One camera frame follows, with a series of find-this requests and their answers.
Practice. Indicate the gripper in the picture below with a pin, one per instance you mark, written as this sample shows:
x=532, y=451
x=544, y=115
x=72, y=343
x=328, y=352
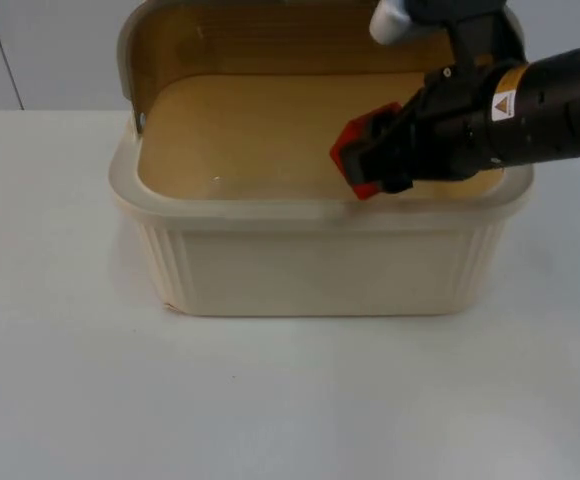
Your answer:
x=445, y=130

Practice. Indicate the red block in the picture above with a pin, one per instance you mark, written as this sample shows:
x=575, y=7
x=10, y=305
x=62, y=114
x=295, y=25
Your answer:
x=352, y=137

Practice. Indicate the cream box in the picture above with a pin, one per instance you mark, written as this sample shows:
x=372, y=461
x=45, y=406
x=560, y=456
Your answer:
x=320, y=260

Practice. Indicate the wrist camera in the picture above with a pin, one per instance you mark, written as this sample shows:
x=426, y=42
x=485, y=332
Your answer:
x=392, y=22

